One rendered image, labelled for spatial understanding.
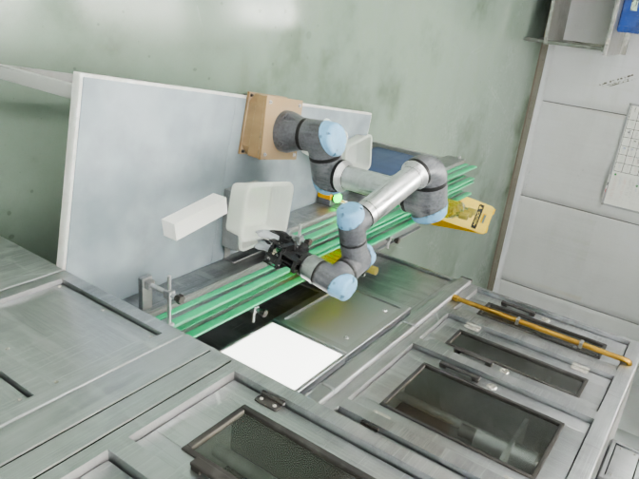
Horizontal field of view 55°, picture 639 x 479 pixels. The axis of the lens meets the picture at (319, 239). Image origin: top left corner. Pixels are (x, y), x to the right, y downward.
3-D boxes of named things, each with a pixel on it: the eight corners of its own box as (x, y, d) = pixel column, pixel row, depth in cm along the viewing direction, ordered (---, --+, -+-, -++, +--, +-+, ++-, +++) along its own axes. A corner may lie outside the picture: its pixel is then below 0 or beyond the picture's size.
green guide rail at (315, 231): (288, 237, 238) (305, 242, 234) (288, 235, 237) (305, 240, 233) (464, 164, 374) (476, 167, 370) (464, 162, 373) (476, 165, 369)
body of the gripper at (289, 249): (267, 237, 173) (300, 256, 168) (286, 233, 180) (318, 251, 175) (261, 260, 176) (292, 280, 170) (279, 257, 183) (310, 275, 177)
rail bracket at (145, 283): (125, 308, 192) (175, 335, 181) (124, 259, 186) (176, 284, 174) (138, 303, 196) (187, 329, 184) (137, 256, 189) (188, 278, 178)
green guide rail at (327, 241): (287, 254, 240) (303, 260, 236) (287, 252, 240) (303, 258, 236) (462, 176, 377) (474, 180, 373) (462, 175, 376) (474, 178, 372)
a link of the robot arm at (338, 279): (359, 291, 171) (340, 308, 166) (328, 274, 176) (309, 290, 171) (361, 271, 166) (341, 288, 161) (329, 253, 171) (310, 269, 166)
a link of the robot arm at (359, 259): (376, 235, 171) (353, 255, 165) (378, 266, 178) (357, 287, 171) (354, 227, 176) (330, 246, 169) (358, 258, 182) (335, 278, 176)
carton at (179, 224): (161, 219, 198) (174, 224, 195) (213, 193, 215) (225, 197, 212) (164, 235, 201) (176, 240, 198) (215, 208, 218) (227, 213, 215)
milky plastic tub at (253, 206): (225, 176, 175) (248, 183, 170) (273, 175, 193) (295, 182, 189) (217, 235, 179) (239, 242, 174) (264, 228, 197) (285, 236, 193)
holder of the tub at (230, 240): (221, 258, 229) (236, 265, 225) (223, 188, 219) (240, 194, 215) (251, 246, 242) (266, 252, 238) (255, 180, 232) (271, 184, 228)
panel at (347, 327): (185, 374, 195) (268, 422, 178) (185, 367, 194) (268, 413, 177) (340, 286, 265) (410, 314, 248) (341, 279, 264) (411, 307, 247)
